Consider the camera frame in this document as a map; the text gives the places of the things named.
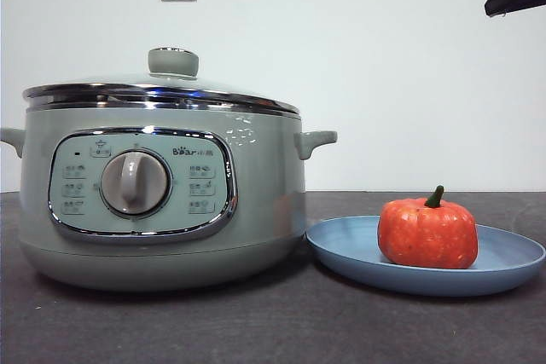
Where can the orange toy pumpkin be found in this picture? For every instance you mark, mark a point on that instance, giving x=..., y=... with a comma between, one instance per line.
x=426, y=236

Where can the glass lid with green knob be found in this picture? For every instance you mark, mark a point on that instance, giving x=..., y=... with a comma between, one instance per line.
x=172, y=61

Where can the blue plate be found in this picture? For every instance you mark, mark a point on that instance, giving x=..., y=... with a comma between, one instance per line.
x=341, y=249

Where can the pale green electric steamer pot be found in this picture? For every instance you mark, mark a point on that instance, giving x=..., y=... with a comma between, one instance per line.
x=264, y=193

